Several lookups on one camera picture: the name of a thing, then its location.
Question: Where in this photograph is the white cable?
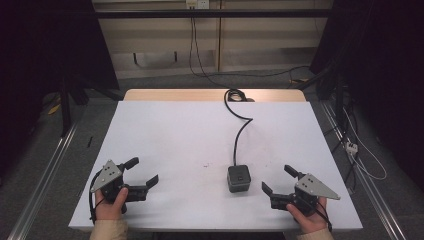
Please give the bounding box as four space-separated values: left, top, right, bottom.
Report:
342 107 388 182

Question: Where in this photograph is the black curtain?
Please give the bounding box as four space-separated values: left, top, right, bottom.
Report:
0 0 120 178
309 0 424 193

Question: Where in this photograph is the white table cover sheet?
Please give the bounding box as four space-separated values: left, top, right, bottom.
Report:
68 100 364 232

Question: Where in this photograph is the white wall socket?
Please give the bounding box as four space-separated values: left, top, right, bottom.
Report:
185 0 211 10

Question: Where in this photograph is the person's left hand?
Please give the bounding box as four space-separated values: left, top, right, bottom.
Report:
94 186 130 222

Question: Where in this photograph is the yellow floor tape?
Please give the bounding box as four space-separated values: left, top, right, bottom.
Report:
47 102 62 116

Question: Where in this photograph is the white power strip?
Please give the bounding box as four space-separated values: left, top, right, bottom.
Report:
345 140 360 156

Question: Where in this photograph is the wooden table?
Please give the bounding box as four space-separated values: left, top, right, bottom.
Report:
123 88 307 103

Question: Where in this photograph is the thick black power cable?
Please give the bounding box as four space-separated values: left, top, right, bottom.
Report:
223 88 256 167

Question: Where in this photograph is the black horizontal frame bar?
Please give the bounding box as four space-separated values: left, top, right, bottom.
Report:
94 8 335 19

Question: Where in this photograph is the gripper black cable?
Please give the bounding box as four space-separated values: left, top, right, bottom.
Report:
87 169 107 225
311 195 334 233

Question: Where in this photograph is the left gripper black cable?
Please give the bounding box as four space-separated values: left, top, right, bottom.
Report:
87 169 107 225

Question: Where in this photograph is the aluminium floor rail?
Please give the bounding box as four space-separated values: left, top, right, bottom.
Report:
7 121 81 240
319 100 408 240

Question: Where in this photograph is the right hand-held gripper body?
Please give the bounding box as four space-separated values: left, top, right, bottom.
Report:
269 172 342 216

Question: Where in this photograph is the thin black wall cable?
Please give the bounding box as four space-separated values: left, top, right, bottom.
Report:
188 16 312 90

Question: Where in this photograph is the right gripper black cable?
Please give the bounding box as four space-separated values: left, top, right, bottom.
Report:
311 195 334 233

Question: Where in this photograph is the black metal stand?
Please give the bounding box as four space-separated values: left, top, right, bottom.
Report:
59 74 74 138

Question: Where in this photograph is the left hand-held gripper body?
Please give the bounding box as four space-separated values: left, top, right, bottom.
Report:
89 159 148 215

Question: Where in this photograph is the black cube power socket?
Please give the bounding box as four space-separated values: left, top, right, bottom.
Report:
227 164 252 194

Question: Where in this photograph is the person's right hand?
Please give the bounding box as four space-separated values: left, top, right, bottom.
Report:
285 196 330 235

